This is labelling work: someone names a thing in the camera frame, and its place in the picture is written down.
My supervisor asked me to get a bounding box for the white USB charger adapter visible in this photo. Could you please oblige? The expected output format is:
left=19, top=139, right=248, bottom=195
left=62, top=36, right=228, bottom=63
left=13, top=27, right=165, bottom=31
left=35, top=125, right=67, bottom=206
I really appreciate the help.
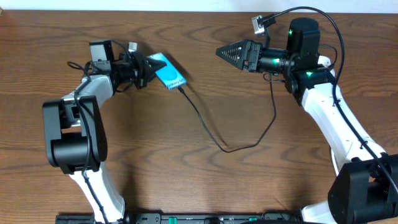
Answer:
left=318, top=55, right=335, bottom=76

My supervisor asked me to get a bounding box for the black USB charging cable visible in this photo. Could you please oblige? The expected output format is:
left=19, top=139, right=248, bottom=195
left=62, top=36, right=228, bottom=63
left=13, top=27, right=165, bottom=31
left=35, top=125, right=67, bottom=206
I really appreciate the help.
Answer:
left=177, top=43, right=338, bottom=154

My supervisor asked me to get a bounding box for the blue Galaxy smartphone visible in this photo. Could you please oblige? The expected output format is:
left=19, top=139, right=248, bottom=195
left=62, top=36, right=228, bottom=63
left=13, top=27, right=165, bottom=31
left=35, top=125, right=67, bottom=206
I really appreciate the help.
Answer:
left=148, top=53, right=187, bottom=90

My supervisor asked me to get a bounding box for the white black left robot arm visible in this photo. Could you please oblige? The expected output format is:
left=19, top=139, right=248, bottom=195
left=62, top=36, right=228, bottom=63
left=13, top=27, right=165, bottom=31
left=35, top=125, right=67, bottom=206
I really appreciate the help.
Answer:
left=42, top=40, right=167, bottom=223

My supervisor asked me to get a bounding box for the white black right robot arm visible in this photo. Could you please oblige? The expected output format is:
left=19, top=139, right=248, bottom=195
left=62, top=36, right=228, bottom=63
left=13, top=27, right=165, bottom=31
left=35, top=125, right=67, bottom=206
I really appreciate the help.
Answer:
left=216, top=17, right=397, bottom=223

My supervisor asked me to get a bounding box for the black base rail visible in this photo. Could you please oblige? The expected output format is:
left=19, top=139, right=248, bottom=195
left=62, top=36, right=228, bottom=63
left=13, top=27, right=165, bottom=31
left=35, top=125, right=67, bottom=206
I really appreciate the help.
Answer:
left=55, top=212, right=302, bottom=224

